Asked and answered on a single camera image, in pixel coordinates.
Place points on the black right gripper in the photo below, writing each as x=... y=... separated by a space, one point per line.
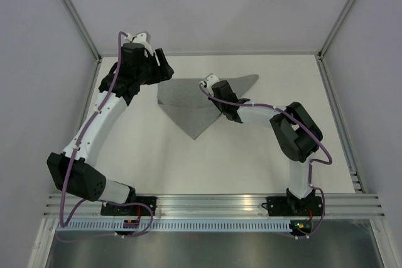
x=217 y=103

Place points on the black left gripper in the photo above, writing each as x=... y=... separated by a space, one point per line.
x=165 y=72

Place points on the grey cloth napkin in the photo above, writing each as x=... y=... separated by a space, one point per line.
x=185 y=104

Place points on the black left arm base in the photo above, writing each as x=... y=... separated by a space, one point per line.
x=139 y=206

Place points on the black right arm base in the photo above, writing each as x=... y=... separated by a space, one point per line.
x=283 y=206

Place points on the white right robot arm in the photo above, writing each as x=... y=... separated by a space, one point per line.
x=293 y=128

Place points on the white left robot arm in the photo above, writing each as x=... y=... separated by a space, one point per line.
x=73 y=170

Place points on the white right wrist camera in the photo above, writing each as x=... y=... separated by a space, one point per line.
x=211 y=79

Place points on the aluminium left frame post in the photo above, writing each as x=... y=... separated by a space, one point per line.
x=81 y=28

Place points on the aluminium frame post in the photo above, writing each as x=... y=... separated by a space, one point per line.
x=346 y=9
x=81 y=28

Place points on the white slotted cable duct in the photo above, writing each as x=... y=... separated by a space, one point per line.
x=179 y=225

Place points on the aluminium front rail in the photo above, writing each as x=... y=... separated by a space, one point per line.
x=338 y=207

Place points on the aluminium right frame post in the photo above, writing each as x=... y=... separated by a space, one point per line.
x=346 y=9

